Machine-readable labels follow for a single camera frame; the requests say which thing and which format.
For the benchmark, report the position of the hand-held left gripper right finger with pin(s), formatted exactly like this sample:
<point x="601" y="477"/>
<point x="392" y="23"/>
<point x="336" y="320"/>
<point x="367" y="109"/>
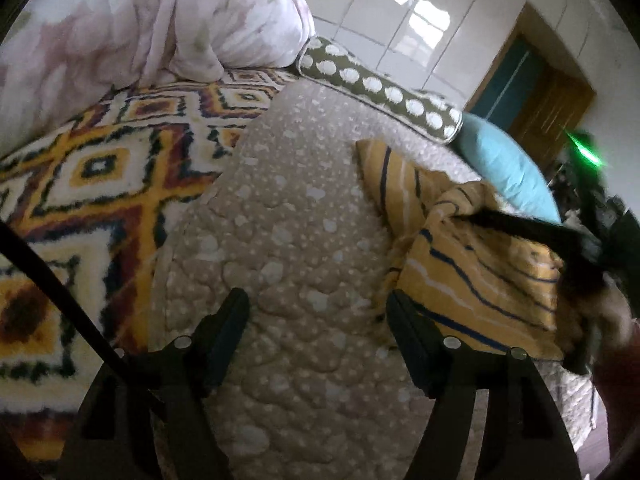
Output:
<point x="407" y="341"/>

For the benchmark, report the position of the person's right forearm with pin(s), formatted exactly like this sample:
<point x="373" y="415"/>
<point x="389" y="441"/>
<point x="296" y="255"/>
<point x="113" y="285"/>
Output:
<point x="622" y="400"/>

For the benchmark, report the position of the yellow striped knit garment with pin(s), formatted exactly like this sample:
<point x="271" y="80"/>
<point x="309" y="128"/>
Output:
<point x="480" y="280"/>

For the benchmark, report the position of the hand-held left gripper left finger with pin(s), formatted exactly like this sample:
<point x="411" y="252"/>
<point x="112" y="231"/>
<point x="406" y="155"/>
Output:
<point x="229" y="341"/>

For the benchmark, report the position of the geometric patterned plush blanket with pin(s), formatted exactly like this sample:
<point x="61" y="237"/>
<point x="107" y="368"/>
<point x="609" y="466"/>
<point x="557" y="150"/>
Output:
<point x="100" y="170"/>

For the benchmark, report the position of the beige quilted bedspread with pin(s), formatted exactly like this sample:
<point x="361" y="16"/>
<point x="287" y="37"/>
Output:
<point x="300" y="210"/>

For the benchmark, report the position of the white glossy wardrobe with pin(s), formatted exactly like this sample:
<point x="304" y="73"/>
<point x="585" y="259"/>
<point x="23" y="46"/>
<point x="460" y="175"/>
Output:
<point x="400" y="10"/>

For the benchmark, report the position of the wooden door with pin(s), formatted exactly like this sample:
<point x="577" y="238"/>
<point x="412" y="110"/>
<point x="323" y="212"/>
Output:
<point x="555" y="115"/>

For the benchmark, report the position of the person's right hand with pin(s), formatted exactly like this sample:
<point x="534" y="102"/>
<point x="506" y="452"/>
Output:
<point x="616" y="321"/>

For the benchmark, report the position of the green pillow with white print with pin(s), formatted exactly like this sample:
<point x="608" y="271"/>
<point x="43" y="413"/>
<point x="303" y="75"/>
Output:
<point x="380" y="90"/>

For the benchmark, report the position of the pink floral duvet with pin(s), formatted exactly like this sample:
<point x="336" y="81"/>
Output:
<point x="125" y="20"/>

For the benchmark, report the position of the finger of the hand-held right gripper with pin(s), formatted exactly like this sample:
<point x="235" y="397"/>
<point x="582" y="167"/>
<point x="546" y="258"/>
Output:
<point x="520" y="230"/>

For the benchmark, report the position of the blue pillow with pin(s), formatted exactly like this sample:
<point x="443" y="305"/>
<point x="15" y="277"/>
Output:
<point x="505" y="165"/>

